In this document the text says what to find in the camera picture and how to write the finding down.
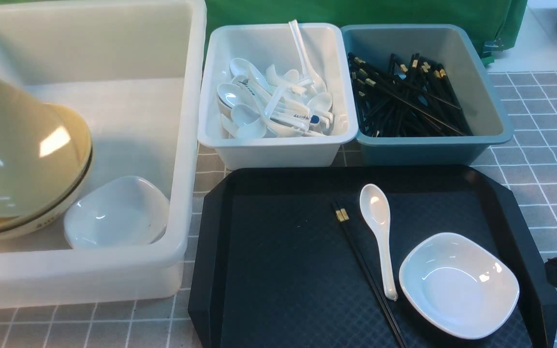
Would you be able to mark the white square sauce dish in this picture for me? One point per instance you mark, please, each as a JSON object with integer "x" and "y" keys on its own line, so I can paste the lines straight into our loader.
{"x": 458, "y": 286}

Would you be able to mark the white ceramic soup spoon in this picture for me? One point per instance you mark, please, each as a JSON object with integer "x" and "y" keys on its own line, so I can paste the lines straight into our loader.
{"x": 375, "y": 209}

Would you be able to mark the black chopstick gold band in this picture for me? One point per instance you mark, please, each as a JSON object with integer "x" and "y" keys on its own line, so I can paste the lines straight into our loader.
{"x": 356, "y": 251}

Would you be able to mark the bottom cream noodle bowl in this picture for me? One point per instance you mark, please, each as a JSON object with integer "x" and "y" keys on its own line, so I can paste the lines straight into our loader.
{"x": 54, "y": 212}

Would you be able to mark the lower yellow noodle bowl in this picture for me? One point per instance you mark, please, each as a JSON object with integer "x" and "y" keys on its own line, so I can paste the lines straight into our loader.
{"x": 80, "y": 133}

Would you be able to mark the pile of black chopsticks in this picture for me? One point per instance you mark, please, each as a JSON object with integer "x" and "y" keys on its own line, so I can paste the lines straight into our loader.
{"x": 407, "y": 99}

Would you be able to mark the blue-grey chopstick bin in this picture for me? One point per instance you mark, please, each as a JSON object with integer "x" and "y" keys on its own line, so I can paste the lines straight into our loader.
{"x": 450, "y": 46}

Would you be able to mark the green cloth backdrop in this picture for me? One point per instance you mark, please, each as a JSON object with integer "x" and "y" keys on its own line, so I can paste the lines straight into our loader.
{"x": 492, "y": 25}

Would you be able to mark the black serving tray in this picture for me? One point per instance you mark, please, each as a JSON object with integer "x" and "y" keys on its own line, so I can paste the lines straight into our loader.
{"x": 273, "y": 268}

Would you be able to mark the long white ladle spoon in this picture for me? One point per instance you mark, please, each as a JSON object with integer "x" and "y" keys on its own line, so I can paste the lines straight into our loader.
{"x": 318, "y": 85}

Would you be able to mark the white spoon bin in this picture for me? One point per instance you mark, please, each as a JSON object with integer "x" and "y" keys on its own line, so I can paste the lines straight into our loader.
{"x": 263, "y": 45}

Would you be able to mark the pile of white spoons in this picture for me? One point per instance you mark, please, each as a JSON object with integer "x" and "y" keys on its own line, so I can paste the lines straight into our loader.
{"x": 255, "y": 105}

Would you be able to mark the white dish in tub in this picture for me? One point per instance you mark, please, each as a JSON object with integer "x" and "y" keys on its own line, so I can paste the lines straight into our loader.
{"x": 127, "y": 211}

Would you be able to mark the large white plastic tub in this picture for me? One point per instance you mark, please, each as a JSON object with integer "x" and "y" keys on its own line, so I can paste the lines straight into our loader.
{"x": 132, "y": 69}

